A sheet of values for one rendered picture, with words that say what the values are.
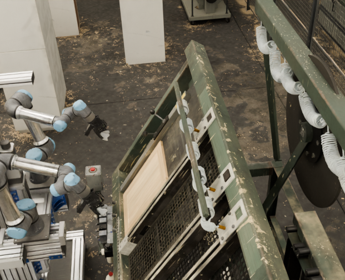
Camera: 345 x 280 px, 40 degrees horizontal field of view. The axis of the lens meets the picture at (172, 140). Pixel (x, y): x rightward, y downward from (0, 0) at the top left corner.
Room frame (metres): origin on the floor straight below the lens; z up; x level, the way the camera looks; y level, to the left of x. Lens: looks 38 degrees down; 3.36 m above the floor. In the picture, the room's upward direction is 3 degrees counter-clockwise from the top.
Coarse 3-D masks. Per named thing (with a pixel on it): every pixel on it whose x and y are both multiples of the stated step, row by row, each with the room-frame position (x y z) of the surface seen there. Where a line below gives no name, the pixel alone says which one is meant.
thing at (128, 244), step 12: (204, 120) 2.07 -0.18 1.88; (204, 132) 2.00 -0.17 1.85; (204, 144) 2.02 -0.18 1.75; (180, 168) 2.02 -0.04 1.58; (168, 180) 2.04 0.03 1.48; (180, 180) 2.00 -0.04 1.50; (168, 192) 2.00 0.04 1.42; (156, 204) 1.99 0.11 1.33; (144, 216) 2.00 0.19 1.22; (156, 216) 1.99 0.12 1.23; (132, 228) 2.02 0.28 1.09; (144, 228) 1.98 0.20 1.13; (132, 240) 1.98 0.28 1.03; (120, 252) 1.97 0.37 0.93
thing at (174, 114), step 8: (184, 96) 2.61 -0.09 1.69; (176, 112) 2.60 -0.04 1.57; (168, 120) 2.60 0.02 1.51; (168, 128) 2.60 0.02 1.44; (160, 136) 2.59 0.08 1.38; (152, 144) 2.59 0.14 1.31; (144, 152) 2.61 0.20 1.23; (144, 160) 2.58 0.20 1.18; (136, 168) 2.58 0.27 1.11; (128, 176) 2.60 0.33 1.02; (128, 184) 2.57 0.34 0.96
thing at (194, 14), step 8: (184, 0) 8.15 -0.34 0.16; (192, 0) 7.43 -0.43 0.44; (200, 0) 7.68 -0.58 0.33; (208, 0) 7.44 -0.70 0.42; (216, 0) 7.45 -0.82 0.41; (184, 8) 7.91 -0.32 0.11; (192, 8) 7.43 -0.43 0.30; (200, 8) 7.71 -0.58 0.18; (208, 8) 7.51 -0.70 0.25; (216, 8) 7.71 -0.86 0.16; (224, 8) 7.70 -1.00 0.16; (192, 16) 7.42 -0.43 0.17; (200, 16) 7.42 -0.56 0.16; (208, 16) 7.43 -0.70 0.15; (216, 16) 7.44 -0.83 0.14; (224, 16) 7.45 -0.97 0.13; (192, 24) 7.44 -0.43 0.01
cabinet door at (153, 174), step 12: (156, 156) 2.47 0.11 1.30; (144, 168) 2.50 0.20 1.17; (156, 168) 2.36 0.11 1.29; (144, 180) 2.40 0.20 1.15; (156, 180) 2.27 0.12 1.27; (132, 192) 2.44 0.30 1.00; (144, 192) 2.29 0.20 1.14; (156, 192) 2.16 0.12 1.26; (132, 204) 2.33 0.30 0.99; (144, 204) 2.19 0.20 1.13; (132, 216) 2.22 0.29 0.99
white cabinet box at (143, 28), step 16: (128, 0) 6.18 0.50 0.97; (144, 0) 6.20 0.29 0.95; (160, 0) 6.22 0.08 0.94; (128, 16) 6.18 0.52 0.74; (144, 16) 6.20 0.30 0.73; (160, 16) 6.22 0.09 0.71; (128, 32) 6.17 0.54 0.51; (144, 32) 6.20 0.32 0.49; (160, 32) 6.22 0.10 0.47; (128, 48) 6.17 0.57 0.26; (144, 48) 6.19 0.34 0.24; (160, 48) 6.22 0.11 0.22; (128, 64) 6.17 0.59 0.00
